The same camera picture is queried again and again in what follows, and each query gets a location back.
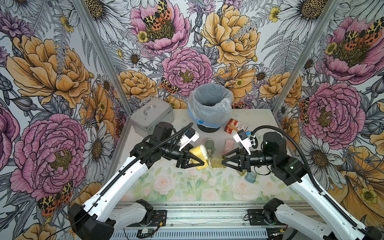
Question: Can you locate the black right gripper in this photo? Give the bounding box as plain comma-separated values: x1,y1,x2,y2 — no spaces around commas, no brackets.
222,147,276,173

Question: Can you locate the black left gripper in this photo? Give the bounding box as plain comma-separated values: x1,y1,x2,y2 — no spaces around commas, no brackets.
160,141,204,170

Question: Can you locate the yellow pencil sharpener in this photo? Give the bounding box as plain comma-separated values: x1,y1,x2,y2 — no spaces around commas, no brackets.
189,145,209,170

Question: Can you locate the blue transparent shavings tray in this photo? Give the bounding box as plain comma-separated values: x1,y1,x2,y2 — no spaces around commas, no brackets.
245,172,258,184

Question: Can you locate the yellow transparent shavings tray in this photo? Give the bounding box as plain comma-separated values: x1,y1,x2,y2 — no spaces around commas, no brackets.
237,170,247,176

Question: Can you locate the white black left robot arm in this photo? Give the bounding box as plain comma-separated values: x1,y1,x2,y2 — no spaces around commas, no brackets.
68,122,204,240

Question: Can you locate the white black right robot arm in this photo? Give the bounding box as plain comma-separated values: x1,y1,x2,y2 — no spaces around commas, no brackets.
222,132,382,240

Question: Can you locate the pink pencil sharpener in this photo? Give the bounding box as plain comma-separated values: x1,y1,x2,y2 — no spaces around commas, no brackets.
224,139,234,154

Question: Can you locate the dark green pencil sharpener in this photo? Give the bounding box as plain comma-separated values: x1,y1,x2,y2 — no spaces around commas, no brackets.
205,139,215,158

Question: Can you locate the red white cardboard box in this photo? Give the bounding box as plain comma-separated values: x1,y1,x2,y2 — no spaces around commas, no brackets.
225,119,248,135

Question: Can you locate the floral table mat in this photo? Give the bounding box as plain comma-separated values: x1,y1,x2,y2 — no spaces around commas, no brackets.
121,157,303,202

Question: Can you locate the black bin with plastic liner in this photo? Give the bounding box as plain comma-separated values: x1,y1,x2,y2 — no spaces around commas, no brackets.
187,84,234,133

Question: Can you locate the silver metal case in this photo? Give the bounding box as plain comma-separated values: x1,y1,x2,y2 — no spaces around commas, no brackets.
130,98,174,137

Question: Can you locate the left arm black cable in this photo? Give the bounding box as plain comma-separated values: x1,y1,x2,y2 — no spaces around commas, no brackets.
44,122,195,238

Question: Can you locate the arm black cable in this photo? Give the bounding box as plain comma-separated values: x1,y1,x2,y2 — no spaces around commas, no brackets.
251,125,373,240
44,122,195,238

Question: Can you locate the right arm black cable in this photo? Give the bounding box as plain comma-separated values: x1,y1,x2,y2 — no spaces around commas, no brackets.
251,125,373,240

